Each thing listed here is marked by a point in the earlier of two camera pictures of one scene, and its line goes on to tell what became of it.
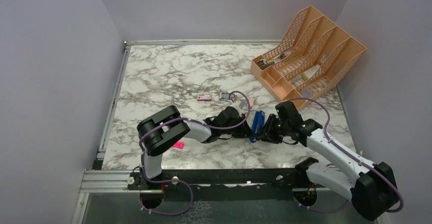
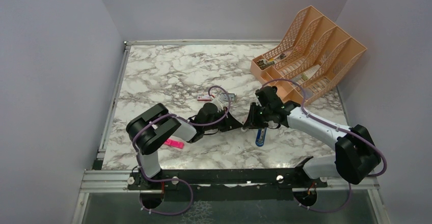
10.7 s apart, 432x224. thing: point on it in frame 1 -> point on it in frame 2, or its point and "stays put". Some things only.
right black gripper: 267,133 -> 252,121
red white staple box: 204,96 stays put
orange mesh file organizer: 307,66 stays put
